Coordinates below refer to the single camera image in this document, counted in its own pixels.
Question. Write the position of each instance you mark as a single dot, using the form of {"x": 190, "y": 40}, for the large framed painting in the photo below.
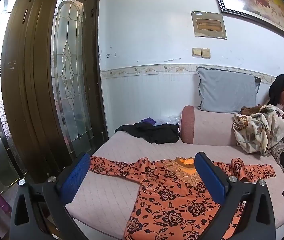
{"x": 262, "y": 2}

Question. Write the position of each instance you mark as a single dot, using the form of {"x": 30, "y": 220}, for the beige wall switch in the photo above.
{"x": 196, "y": 52}
{"x": 205, "y": 53}

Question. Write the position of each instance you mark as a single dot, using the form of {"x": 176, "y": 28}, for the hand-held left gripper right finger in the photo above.
{"x": 210, "y": 178}

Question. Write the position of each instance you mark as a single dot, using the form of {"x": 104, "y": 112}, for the brown patterned cloth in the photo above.
{"x": 250, "y": 110}

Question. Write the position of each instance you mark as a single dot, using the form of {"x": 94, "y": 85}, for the small framed picture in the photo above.
{"x": 209, "y": 25}

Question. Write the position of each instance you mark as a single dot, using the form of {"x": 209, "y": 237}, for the clear plastic bag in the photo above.
{"x": 168, "y": 120}

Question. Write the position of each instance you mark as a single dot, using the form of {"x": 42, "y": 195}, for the purple cloth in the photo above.
{"x": 149, "y": 121}

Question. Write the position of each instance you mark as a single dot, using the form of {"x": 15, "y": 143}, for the pink quilted mattress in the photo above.
{"x": 122, "y": 145}

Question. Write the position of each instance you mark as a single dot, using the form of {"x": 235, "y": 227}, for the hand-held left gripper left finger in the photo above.
{"x": 74, "y": 178}

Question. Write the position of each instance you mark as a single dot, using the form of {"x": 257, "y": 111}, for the grey pillow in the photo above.
{"x": 227, "y": 90}

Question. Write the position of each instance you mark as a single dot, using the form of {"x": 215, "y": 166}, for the black cloth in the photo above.
{"x": 280, "y": 85}

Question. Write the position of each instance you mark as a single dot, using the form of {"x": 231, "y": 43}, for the black garment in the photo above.
{"x": 157, "y": 133}

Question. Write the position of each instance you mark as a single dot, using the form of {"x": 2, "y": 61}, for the cream floral blanket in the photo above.
{"x": 259, "y": 132}

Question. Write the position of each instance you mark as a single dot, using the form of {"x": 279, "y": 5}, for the orange black floral dress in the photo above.
{"x": 172, "y": 205}

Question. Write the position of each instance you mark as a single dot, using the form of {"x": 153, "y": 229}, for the brown wooden glass door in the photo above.
{"x": 39, "y": 80}

